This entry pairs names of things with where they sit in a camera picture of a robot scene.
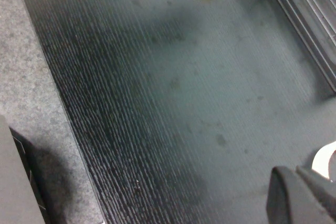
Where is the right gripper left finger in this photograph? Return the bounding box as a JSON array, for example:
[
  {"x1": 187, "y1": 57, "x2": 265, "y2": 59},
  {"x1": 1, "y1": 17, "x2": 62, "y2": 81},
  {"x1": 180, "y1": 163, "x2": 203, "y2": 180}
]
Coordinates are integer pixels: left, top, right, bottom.
[{"x1": 266, "y1": 166, "x2": 331, "y2": 224}]

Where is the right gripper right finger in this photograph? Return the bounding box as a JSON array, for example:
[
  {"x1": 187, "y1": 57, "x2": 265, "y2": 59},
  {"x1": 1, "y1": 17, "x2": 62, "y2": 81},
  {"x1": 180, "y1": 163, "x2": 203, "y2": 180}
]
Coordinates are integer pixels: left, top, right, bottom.
[{"x1": 296, "y1": 166, "x2": 336, "y2": 224}]

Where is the white tape roll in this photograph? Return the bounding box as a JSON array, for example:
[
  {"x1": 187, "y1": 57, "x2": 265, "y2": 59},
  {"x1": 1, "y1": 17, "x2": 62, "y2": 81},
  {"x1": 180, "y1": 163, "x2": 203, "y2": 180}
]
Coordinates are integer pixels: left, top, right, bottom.
[{"x1": 311, "y1": 141, "x2": 336, "y2": 183}]

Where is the dark grey floor box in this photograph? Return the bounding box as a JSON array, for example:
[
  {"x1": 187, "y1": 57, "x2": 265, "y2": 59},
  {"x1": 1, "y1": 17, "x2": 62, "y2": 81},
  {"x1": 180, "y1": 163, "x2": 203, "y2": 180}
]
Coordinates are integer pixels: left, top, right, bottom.
[{"x1": 0, "y1": 115, "x2": 47, "y2": 224}]

